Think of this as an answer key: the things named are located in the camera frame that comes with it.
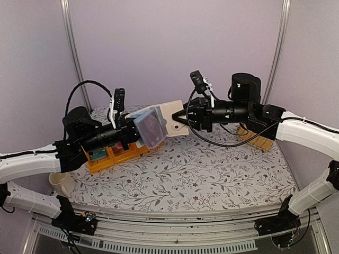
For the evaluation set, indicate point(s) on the yellow left storage bin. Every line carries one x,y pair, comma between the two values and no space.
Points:
101,164

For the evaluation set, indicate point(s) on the red VIP credit card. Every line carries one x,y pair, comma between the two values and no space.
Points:
151,131

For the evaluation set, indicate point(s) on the aluminium frame post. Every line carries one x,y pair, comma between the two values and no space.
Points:
283,24
67,19

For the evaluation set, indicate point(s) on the green card stack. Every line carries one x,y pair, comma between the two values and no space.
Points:
98,155

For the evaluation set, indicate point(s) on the yellow middle storage bin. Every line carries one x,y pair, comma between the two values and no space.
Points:
122,155

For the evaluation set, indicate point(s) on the left aluminium frame post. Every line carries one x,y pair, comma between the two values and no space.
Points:
67,19

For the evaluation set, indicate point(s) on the right aluminium frame post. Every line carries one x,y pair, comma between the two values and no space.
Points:
283,24

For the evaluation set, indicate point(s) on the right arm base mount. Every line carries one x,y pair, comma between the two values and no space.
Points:
274,224

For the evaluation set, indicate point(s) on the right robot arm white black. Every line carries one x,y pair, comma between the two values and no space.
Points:
260,125

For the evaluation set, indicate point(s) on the woven bamboo tray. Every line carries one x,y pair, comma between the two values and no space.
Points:
260,142

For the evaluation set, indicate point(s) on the beige card holder wallet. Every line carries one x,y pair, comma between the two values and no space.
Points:
163,112

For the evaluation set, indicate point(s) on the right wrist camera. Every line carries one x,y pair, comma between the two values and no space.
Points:
201,85

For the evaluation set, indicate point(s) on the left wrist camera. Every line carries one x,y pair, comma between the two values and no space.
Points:
116,107

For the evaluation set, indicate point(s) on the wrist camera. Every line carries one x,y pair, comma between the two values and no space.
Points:
116,107
201,85

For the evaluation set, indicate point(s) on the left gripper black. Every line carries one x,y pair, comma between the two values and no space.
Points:
128,133

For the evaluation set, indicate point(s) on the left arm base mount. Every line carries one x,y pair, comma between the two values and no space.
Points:
71,222

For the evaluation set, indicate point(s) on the front aluminium rail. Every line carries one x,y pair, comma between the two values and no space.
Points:
224,231

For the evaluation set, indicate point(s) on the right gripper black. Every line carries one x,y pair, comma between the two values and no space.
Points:
206,119

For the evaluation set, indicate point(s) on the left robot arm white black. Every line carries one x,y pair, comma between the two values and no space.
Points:
85,135

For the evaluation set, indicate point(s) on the pink white card stack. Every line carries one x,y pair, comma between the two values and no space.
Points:
117,148

